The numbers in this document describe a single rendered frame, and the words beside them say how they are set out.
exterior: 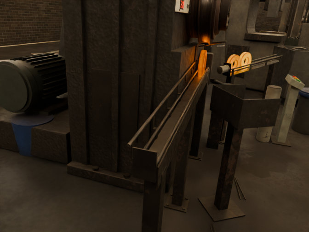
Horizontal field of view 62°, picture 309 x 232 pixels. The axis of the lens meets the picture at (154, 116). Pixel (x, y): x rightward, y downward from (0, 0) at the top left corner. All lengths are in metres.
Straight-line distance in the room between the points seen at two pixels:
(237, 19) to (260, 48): 0.58
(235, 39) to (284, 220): 3.28
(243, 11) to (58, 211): 3.82
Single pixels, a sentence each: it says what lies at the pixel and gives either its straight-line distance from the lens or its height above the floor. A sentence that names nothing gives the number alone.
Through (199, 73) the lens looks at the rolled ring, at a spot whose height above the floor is 0.69.
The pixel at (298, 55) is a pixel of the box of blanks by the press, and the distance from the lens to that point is 3.84.
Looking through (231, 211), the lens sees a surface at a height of 0.01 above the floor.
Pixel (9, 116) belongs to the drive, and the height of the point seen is 0.25.
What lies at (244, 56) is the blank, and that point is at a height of 0.76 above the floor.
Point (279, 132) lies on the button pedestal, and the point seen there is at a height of 0.11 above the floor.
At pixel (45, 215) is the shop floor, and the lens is 1.60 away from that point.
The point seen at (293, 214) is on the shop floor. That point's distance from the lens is 1.82.
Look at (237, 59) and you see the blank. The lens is 2.29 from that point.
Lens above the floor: 1.03
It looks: 21 degrees down
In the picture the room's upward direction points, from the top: 4 degrees clockwise
